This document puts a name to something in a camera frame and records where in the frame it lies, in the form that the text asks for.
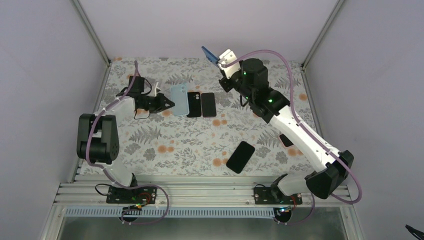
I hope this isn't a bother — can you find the floral patterned table mat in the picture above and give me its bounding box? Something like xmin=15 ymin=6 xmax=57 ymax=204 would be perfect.
xmin=100 ymin=57 xmax=313 ymax=177

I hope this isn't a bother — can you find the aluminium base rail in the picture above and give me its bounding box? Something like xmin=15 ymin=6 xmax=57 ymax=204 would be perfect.
xmin=52 ymin=175 xmax=353 ymax=209

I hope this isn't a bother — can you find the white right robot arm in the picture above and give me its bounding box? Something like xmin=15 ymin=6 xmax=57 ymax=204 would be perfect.
xmin=217 ymin=54 xmax=354 ymax=204

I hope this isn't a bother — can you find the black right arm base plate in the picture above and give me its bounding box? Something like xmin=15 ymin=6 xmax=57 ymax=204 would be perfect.
xmin=253 ymin=184 xmax=303 ymax=205

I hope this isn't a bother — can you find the black phone without case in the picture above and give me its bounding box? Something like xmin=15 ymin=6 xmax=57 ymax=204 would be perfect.
xmin=226 ymin=141 xmax=256 ymax=174

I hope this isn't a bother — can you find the aluminium corner post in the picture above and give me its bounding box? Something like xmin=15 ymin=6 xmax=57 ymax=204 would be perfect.
xmin=71 ymin=0 xmax=111 ymax=66
xmin=301 ymin=0 xmax=345 ymax=72

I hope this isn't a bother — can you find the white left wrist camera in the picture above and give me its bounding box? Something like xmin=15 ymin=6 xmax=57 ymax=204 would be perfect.
xmin=151 ymin=82 xmax=161 ymax=97

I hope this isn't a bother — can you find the black phone case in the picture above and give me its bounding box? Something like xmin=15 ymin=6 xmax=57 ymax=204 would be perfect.
xmin=186 ymin=92 xmax=202 ymax=118

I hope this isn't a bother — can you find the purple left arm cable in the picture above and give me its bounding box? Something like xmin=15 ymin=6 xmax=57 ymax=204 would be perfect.
xmin=85 ymin=60 xmax=170 ymax=226

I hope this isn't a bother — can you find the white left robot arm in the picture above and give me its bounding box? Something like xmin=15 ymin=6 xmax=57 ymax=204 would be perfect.
xmin=76 ymin=73 xmax=176 ymax=203

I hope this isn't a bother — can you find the perforated cable tray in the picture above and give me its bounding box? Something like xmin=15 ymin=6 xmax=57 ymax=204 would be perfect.
xmin=64 ymin=206 xmax=283 ymax=219

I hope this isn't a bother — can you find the light blue case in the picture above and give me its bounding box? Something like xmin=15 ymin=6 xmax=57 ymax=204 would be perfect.
xmin=170 ymin=83 xmax=189 ymax=116

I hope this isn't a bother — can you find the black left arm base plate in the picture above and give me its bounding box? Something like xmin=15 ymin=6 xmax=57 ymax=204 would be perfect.
xmin=106 ymin=186 xmax=158 ymax=205

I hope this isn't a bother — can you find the aluminium left corner post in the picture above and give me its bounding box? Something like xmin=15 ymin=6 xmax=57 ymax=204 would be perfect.
xmin=71 ymin=0 xmax=111 ymax=66

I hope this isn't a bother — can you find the phone in peach case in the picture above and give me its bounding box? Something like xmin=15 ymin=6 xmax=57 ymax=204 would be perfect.
xmin=278 ymin=134 xmax=294 ymax=148

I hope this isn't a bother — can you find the aluminium right corner post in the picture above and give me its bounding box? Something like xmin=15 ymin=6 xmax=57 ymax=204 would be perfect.
xmin=301 ymin=0 xmax=345 ymax=72

